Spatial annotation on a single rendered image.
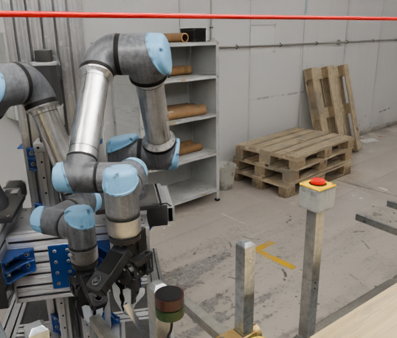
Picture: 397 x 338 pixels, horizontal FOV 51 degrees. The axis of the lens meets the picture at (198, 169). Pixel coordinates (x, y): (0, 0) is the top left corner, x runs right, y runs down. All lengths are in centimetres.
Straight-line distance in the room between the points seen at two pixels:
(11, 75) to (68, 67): 45
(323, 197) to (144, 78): 59
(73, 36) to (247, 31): 343
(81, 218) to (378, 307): 83
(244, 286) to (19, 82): 79
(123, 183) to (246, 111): 413
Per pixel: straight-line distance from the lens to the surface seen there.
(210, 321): 122
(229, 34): 466
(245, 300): 110
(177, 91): 420
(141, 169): 100
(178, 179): 439
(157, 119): 134
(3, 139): 349
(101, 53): 120
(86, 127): 107
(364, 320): 122
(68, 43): 162
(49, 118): 127
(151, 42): 118
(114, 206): 90
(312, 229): 121
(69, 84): 163
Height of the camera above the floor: 161
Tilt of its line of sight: 18 degrees down
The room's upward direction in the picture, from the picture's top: 1 degrees counter-clockwise
